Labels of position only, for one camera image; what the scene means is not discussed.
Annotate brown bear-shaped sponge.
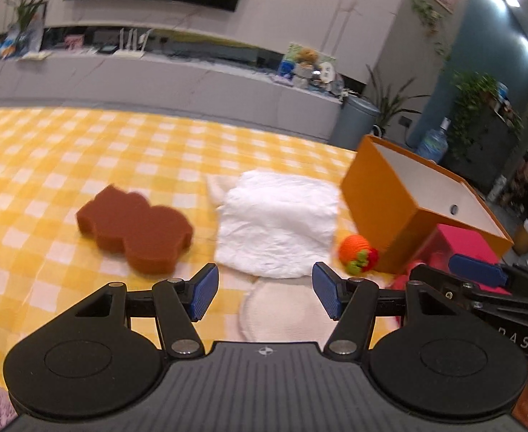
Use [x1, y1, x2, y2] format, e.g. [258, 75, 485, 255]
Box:
[76, 185, 194, 275]

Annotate white cloth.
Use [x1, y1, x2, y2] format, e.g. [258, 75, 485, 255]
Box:
[206, 170, 340, 279]

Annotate pink sponge block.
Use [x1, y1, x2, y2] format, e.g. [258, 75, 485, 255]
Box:
[388, 224, 509, 294]

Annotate orange knitted toy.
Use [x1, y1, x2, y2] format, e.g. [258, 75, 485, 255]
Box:
[338, 234, 379, 277]

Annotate orange storage box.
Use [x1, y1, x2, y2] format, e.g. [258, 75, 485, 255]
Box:
[340, 136, 513, 274]

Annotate blue water jug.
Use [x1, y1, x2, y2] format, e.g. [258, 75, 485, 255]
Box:
[416, 117, 451, 163]

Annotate dark side cabinet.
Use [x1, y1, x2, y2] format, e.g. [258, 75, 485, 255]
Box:
[441, 102, 523, 194]

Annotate bushy green plant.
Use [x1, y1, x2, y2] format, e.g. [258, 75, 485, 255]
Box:
[447, 71, 499, 159]

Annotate floor plant long leaves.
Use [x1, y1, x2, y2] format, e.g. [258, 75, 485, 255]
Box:
[367, 66, 430, 138]

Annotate grey trash bin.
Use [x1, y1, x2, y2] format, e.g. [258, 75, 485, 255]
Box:
[328, 96, 380, 151]

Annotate yellow checkered tablecloth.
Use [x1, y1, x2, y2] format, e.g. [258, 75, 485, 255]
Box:
[0, 107, 354, 383]

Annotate grey tv cabinet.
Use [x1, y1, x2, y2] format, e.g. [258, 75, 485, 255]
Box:
[0, 51, 341, 141]

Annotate round white fan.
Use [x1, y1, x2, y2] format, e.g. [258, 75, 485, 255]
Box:
[319, 62, 336, 84]

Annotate teddy bear on cabinet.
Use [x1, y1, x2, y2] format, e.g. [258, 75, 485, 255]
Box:
[292, 47, 318, 89]

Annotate hanging vine plant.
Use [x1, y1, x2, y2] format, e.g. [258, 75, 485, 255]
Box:
[411, 0, 451, 62]

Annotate white wifi router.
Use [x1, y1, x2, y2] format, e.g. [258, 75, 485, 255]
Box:
[113, 28, 152, 59]

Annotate potted plant on cabinet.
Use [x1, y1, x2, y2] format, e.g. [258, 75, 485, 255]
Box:
[7, 0, 49, 56]

